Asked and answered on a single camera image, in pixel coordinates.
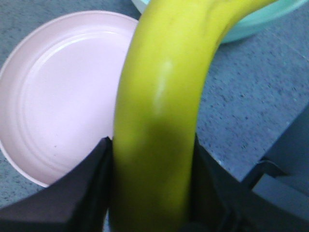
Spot yellow banana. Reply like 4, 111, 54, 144
109, 0, 270, 232

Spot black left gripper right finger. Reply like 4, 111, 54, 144
189, 137, 309, 232

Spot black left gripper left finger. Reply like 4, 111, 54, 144
0, 137, 112, 232

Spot green bowl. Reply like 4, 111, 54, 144
132, 0, 306, 52

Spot pink plate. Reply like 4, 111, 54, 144
0, 11, 138, 187

